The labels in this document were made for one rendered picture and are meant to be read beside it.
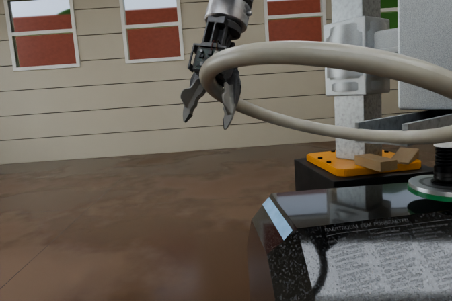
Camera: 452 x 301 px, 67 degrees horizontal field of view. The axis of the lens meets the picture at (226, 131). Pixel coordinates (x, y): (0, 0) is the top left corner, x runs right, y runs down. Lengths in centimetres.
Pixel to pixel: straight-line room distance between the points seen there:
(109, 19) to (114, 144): 252
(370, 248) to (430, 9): 70
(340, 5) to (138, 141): 583
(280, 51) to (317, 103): 693
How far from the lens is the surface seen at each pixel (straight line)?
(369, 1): 211
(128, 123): 735
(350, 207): 119
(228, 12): 71
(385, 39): 197
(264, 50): 46
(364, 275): 103
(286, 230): 106
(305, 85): 730
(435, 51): 117
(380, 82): 203
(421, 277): 110
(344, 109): 208
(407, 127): 82
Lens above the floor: 123
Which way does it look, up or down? 7 degrees down
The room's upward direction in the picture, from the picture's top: 4 degrees counter-clockwise
